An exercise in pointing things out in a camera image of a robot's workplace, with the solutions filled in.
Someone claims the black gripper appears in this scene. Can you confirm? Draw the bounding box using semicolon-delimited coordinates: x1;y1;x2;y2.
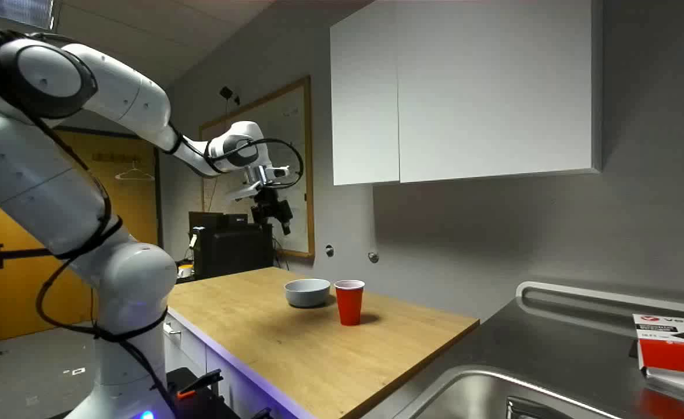
248;185;296;237

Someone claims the orange plastic cup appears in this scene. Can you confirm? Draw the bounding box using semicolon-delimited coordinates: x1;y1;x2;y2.
332;278;368;329

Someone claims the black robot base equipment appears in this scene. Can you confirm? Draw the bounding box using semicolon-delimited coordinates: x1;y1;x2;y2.
165;366;239;419

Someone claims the white ceramic bowl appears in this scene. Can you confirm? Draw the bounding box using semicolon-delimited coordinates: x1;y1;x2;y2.
283;278;334;309

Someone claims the black printer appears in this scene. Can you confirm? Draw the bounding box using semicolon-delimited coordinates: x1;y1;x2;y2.
185;210;277;282

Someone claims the wood framed whiteboard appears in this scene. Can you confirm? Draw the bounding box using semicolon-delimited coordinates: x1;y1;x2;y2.
197;75;315;263

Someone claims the stainless steel sink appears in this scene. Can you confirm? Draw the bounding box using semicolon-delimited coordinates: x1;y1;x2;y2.
391;366;626;419

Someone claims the orange door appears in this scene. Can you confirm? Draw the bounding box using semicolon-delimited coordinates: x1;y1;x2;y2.
0;129;163;348

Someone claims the ceiling light panel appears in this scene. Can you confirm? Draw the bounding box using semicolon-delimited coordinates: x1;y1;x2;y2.
0;0;57;32

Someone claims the red and white box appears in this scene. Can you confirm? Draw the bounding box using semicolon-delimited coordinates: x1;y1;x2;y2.
631;311;684;384

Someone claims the light wrist camera block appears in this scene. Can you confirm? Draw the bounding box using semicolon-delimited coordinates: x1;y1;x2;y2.
256;162;296;192

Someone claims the white wall cabinet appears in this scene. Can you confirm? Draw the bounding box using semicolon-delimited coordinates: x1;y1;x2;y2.
328;0;602;188

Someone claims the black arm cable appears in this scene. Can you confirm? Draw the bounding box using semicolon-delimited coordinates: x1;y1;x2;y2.
32;135;307;417

